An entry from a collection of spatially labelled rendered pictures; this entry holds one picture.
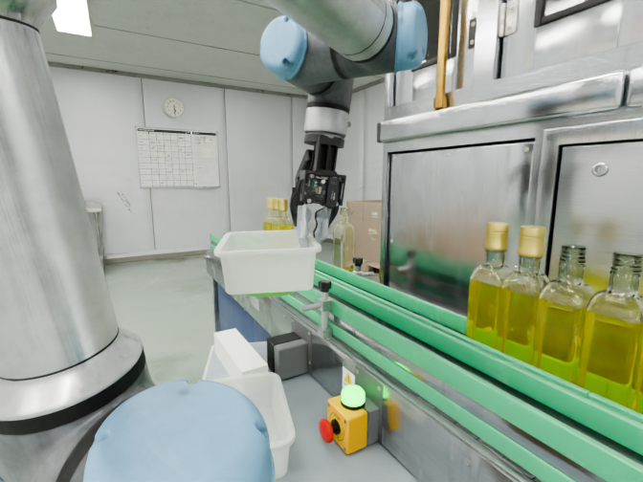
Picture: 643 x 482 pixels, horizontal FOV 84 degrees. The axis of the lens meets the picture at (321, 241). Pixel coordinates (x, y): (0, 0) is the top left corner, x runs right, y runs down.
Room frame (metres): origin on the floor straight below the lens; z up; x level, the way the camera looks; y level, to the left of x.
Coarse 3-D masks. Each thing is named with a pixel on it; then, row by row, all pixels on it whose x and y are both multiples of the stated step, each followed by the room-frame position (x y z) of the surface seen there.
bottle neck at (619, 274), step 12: (612, 252) 0.44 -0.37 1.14; (624, 252) 0.44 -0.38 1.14; (612, 264) 0.43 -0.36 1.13; (624, 264) 0.42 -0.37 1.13; (636, 264) 0.41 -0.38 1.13; (612, 276) 0.43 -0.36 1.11; (624, 276) 0.42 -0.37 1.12; (636, 276) 0.41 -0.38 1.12; (612, 288) 0.43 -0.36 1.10; (624, 288) 0.42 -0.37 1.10; (636, 288) 0.42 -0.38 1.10
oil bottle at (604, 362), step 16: (592, 304) 0.43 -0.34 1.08; (608, 304) 0.42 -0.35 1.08; (624, 304) 0.41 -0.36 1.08; (640, 304) 0.40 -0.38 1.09; (592, 320) 0.43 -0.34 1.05; (608, 320) 0.41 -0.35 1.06; (624, 320) 0.40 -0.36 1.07; (640, 320) 0.39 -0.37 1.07; (592, 336) 0.43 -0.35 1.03; (608, 336) 0.41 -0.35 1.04; (624, 336) 0.40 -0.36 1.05; (592, 352) 0.42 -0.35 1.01; (608, 352) 0.41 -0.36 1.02; (624, 352) 0.40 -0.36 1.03; (592, 368) 0.42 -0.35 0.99; (608, 368) 0.41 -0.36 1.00; (624, 368) 0.40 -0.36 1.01; (576, 384) 0.44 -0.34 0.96; (592, 384) 0.42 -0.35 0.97; (608, 384) 0.41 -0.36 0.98; (624, 384) 0.39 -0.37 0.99; (624, 400) 0.39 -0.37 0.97
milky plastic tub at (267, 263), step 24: (240, 240) 0.74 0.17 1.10; (264, 240) 0.75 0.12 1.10; (288, 240) 0.76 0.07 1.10; (312, 240) 0.63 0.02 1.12; (240, 264) 0.55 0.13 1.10; (264, 264) 0.55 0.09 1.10; (288, 264) 0.56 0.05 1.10; (312, 264) 0.57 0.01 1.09; (240, 288) 0.55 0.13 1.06; (264, 288) 0.56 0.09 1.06; (288, 288) 0.56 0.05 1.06
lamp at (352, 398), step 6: (354, 384) 0.61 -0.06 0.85; (342, 390) 0.60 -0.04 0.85; (348, 390) 0.59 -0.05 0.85; (354, 390) 0.59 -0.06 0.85; (360, 390) 0.59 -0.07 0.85; (342, 396) 0.59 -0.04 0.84; (348, 396) 0.58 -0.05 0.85; (354, 396) 0.58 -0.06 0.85; (360, 396) 0.58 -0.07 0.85; (342, 402) 0.59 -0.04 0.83; (348, 402) 0.58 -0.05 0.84; (354, 402) 0.57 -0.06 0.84; (360, 402) 0.58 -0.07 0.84; (348, 408) 0.58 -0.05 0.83; (354, 408) 0.57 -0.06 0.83; (360, 408) 0.58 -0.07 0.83
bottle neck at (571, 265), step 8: (568, 248) 0.47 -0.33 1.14; (576, 248) 0.47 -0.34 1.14; (584, 248) 0.47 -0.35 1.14; (568, 256) 0.47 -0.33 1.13; (576, 256) 0.46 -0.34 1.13; (584, 256) 0.47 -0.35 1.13; (560, 264) 0.48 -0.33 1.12; (568, 264) 0.47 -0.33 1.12; (576, 264) 0.46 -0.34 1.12; (584, 264) 0.47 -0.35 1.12; (560, 272) 0.48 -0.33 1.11; (568, 272) 0.47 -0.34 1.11; (576, 272) 0.46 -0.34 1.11; (568, 280) 0.47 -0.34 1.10; (576, 280) 0.46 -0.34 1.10
